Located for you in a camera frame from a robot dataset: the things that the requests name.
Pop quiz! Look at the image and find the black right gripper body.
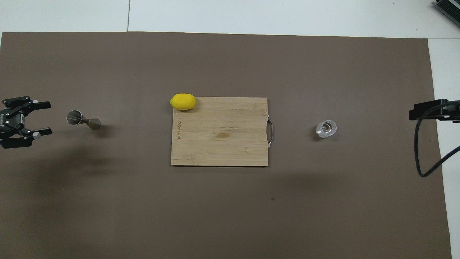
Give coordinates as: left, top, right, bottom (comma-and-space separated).
437, 101, 460, 123

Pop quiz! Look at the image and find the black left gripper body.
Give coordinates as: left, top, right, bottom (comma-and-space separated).
0, 107, 25, 141

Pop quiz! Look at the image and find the steel double jigger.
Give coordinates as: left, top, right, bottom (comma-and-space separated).
66, 110, 101, 130

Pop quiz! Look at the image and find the clear glass cup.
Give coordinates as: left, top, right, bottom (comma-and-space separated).
315, 120, 337, 138

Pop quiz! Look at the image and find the brown table mat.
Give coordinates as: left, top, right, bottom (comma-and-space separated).
0, 32, 452, 259

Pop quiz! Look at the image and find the grey ribbed device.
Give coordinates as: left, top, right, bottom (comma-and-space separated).
433, 0, 460, 27

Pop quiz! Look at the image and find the yellow lemon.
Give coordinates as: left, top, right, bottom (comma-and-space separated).
170, 93, 197, 111

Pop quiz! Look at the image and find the wooden cutting board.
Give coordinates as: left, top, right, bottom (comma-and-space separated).
171, 96, 273, 167

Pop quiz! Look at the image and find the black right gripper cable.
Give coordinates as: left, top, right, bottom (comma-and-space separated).
414, 101, 460, 178

